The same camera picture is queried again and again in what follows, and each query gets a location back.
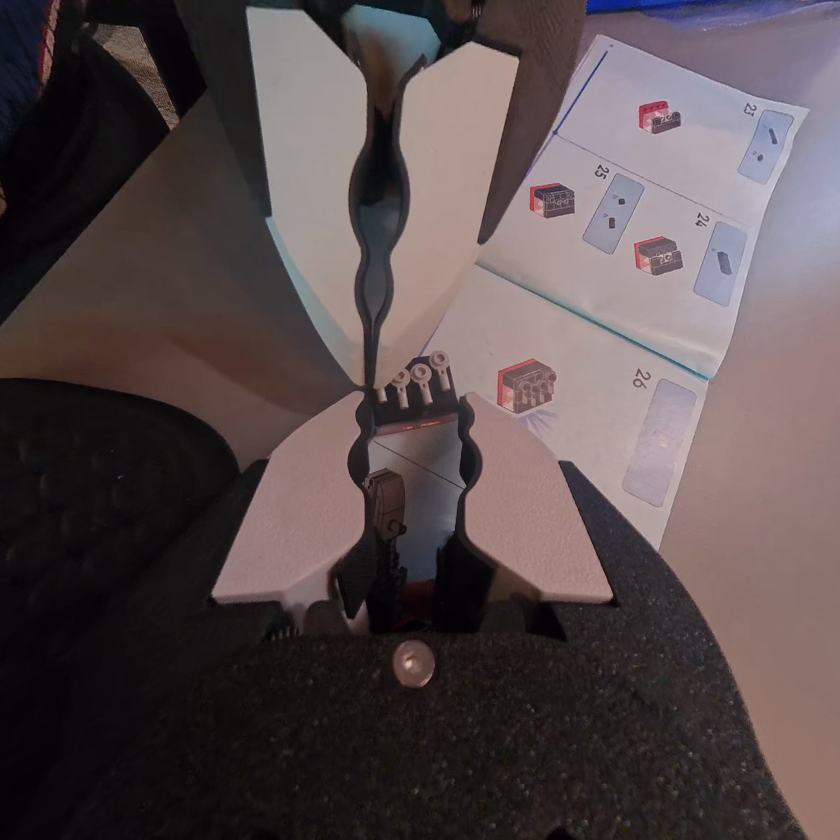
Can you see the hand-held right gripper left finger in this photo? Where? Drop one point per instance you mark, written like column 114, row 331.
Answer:
column 289, row 525

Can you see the black mesh cushion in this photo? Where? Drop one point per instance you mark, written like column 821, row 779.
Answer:
column 98, row 492

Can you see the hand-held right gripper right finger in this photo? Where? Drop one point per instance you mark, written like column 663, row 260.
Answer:
column 531, row 525

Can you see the black toy brick block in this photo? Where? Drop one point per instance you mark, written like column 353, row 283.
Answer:
column 420, row 417

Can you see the step-page instruction booklet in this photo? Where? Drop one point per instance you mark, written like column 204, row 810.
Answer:
column 590, row 328

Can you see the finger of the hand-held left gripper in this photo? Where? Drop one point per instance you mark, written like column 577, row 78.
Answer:
column 308, row 131
column 453, row 164

